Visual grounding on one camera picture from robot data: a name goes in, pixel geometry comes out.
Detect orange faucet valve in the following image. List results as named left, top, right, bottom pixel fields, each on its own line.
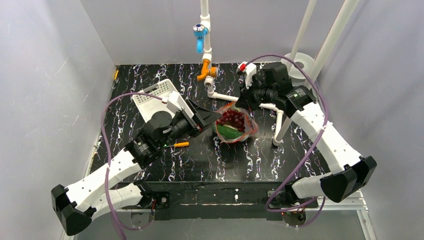
left=196, top=59, right=217, bottom=81

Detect blue faucet valve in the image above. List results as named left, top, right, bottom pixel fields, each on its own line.
left=193, top=23, right=209, bottom=54

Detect yellow pencil at wall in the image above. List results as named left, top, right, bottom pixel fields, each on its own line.
left=113, top=69, right=119, bottom=80

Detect white filament spool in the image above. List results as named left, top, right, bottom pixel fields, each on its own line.
left=281, top=52, right=315, bottom=81

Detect purple cable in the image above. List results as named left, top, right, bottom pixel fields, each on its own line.
left=241, top=54, right=329, bottom=228
left=100, top=92, right=167, bottom=240

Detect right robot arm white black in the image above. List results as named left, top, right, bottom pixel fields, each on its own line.
left=235, top=62, right=377, bottom=203

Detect white PVC pipe frame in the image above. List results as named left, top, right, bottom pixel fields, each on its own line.
left=198, top=0, right=360, bottom=147

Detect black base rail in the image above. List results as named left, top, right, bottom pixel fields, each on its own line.
left=119, top=180, right=319, bottom=221

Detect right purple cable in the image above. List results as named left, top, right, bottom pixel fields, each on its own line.
left=241, top=54, right=329, bottom=228

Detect yellow handled screwdriver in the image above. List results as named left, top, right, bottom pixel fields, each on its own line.
left=166, top=141, right=190, bottom=148

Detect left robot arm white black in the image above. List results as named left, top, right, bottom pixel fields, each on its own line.
left=51, top=97, right=222, bottom=236

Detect clear zip top bag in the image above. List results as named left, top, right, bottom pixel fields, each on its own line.
left=211, top=102, right=259, bottom=144

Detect fake purple grapes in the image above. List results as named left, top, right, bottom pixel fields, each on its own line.
left=216, top=109, right=245, bottom=132

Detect fake green cucumber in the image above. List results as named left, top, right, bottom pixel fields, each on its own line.
left=217, top=125, right=244, bottom=140

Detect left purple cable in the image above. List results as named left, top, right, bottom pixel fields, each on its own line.
left=100, top=92, right=167, bottom=240

